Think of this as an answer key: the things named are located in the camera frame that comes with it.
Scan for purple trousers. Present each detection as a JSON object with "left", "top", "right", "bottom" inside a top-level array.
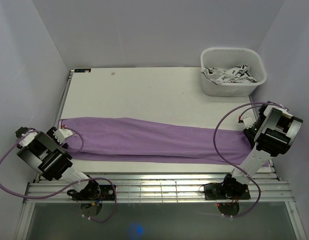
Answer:
[{"left": 57, "top": 116, "right": 270, "bottom": 167}]

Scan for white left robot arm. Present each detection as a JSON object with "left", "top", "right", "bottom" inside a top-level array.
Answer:
[{"left": 15, "top": 127, "right": 101, "bottom": 201}]

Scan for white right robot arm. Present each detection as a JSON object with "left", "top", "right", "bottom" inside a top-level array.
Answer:
[{"left": 220, "top": 101, "right": 303, "bottom": 199}]

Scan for black white printed trousers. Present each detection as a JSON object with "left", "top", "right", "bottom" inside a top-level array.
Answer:
[{"left": 201, "top": 64, "right": 258, "bottom": 85}]

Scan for black blue label sticker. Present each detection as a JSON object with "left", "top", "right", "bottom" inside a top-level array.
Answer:
[{"left": 74, "top": 68, "right": 91, "bottom": 73}]

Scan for white plastic basket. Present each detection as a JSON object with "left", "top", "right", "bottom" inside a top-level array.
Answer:
[{"left": 200, "top": 47, "right": 267, "bottom": 97}]

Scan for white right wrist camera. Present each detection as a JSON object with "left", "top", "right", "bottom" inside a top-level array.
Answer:
[{"left": 238, "top": 115, "right": 256, "bottom": 129}]

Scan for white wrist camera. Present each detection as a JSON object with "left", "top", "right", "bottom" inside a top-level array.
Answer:
[
  {"left": 54, "top": 127, "right": 73, "bottom": 143},
  {"left": 238, "top": 115, "right": 256, "bottom": 129}
]

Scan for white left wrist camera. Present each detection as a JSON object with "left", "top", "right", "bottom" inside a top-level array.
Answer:
[{"left": 54, "top": 127, "right": 73, "bottom": 143}]

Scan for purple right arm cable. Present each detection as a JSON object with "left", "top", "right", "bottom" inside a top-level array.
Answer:
[{"left": 194, "top": 101, "right": 288, "bottom": 219}]

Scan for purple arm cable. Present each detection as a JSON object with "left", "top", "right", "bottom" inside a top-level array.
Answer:
[
  {"left": 194, "top": 101, "right": 288, "bottom": 219},
  {"left": 0, "top": 127, "right": 118, "bottom": 223}
]

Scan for aluminium rail frame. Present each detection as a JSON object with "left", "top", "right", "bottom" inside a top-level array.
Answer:
[{"left": 15, "top": 159, "right": 309, "bottom": 240}]

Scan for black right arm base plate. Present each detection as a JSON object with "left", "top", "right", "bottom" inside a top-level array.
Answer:
[{"left": 199, "top": 183, "right": 251, "bottom": 200}]

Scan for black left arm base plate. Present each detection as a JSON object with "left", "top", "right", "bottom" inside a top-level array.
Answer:
[{"left": 67, "top": 184, "right": 115, "bottom": 201}]

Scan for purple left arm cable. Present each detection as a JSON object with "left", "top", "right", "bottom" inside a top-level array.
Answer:
[{"left": 0, "top": 127, "right": 118, "bottom": 223}]

